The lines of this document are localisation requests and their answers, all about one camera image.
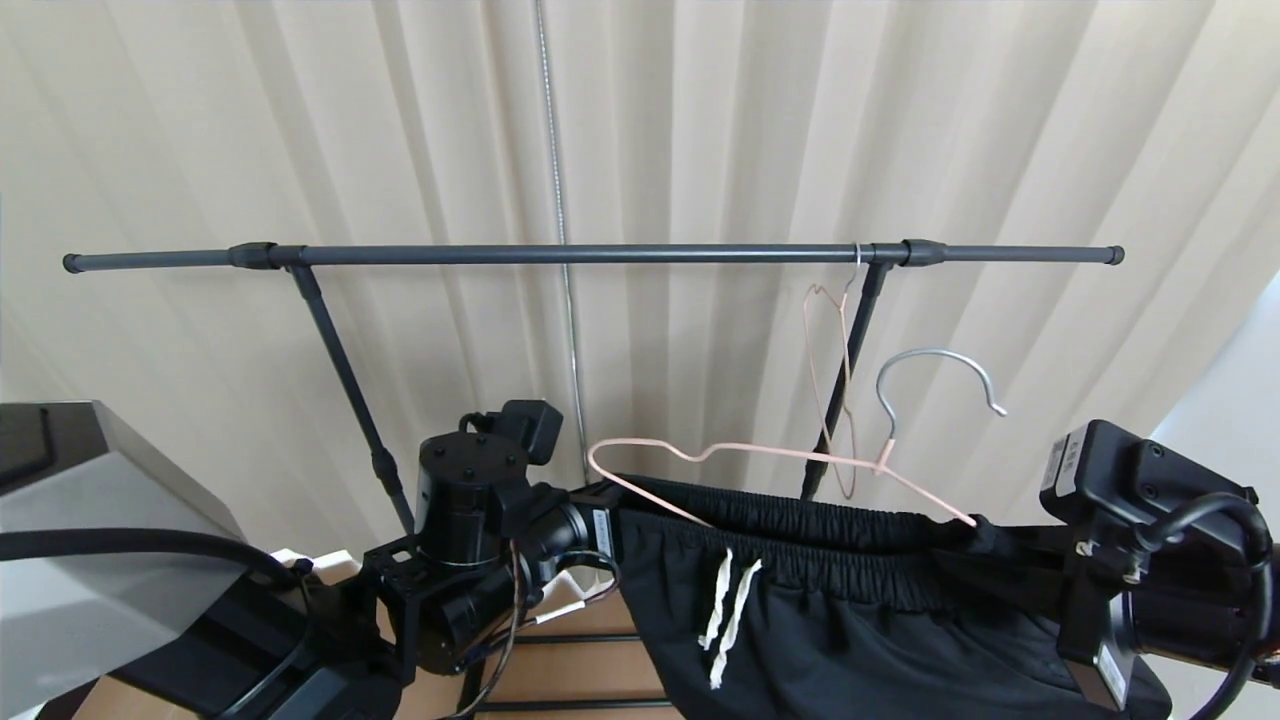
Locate black shorts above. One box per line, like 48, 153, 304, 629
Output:
608, 474, 1173, 720

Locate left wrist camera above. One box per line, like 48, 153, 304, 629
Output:
458, 399, 565, 468

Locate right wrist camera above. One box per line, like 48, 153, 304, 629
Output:
1038, 419, 1263, 546

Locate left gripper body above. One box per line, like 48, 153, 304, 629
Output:
518, 483, 624, 578

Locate beige curtain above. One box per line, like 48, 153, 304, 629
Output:
0, 0, 1280, 561

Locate black clothes rack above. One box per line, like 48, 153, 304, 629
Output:
62, 238, 1126, 720

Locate pink clothes hanger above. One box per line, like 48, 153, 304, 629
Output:
587, 348, 1008, 528
803, 245, 863, 501

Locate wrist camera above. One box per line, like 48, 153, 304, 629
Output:
458, 399, 565, 468
1038, 419, 1263, 546

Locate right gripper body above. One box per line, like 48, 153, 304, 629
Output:
1058, 543, 1280, 714

